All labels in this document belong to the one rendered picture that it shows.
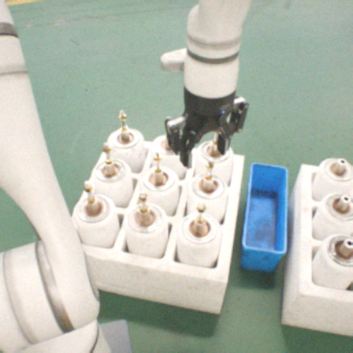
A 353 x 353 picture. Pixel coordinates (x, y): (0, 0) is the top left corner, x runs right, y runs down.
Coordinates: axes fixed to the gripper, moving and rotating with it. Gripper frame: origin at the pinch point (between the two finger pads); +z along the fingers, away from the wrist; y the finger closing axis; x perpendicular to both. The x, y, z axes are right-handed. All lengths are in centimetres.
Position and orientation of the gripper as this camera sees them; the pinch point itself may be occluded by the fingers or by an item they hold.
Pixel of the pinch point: (205, 153)
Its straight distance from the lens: 64.0
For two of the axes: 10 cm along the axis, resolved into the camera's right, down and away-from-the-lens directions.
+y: 8.8, -3.5, 3.2
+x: -4.7, -6.5, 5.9
